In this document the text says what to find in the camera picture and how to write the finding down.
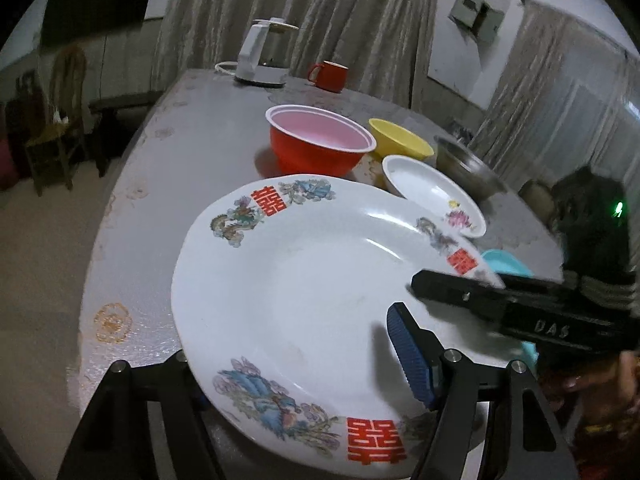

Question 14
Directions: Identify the stainless steel bowl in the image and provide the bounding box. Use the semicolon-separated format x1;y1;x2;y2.
435;136;506;203

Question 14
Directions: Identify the small white floral plate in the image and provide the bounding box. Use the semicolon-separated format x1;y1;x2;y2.
382;155;487;238

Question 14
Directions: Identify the large white patterned plate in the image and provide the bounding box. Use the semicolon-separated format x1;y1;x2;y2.
171;174;522;479

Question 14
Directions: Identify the yellow plastic bowl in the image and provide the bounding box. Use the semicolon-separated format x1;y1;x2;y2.
369;118;435;160

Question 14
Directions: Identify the red plastic bowl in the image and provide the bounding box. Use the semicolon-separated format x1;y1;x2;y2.
265;104;378;178

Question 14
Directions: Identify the operator right hand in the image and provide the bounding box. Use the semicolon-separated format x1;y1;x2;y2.
537;351;639;448

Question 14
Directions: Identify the teal plastic plate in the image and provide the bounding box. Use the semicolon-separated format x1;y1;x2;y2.
482;249;538;367

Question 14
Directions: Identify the upholstered armchair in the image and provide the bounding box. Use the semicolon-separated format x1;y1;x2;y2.
518;180;555;229

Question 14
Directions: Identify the sheer window curtain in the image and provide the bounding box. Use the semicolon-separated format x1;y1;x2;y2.
471;0;639;202

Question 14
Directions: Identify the red mug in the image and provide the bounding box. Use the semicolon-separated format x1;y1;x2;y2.
307;61;348;93

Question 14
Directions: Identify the dark wooden bench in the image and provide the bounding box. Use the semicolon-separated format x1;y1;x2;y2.
89;90;163;178

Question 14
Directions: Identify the beige curtain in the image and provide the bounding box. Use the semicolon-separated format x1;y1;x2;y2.
151;0;437;113

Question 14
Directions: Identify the white electric kettle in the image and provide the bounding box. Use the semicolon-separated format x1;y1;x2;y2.
214;18;299;88

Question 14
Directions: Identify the wooden chair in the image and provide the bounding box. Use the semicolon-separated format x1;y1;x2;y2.
25;44;87;196

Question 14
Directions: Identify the grey wall electrical box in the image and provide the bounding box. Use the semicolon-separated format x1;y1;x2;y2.
449;0;506;44

